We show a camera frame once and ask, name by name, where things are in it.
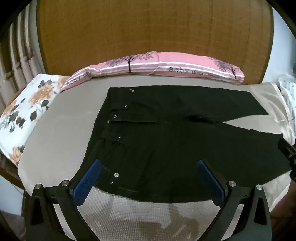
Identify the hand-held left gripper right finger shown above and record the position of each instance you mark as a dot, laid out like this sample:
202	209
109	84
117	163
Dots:
210	183

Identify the beige satin bed sheet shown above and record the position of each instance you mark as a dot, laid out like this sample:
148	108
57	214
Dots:
268	99

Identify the brown woven headboard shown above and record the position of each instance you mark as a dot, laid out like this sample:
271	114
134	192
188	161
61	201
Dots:
150	30

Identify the grey woven bed mat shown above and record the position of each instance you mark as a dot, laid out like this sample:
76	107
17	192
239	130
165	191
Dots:
64	129

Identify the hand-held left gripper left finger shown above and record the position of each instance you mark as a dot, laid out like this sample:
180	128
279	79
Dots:
87	180

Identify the white floral pillow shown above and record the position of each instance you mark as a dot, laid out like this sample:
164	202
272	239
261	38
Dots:
30	104

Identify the white dotted cloth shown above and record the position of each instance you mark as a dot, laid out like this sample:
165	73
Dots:
289	90

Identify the pink striped pillow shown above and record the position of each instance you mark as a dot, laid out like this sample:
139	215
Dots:
111	64
196	66

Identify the striped beige curtain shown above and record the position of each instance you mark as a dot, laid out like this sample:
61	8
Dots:
20	58

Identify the black pants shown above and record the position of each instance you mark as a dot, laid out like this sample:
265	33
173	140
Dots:
161	150

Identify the wooden bed frame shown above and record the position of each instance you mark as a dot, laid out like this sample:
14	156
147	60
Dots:
8	172

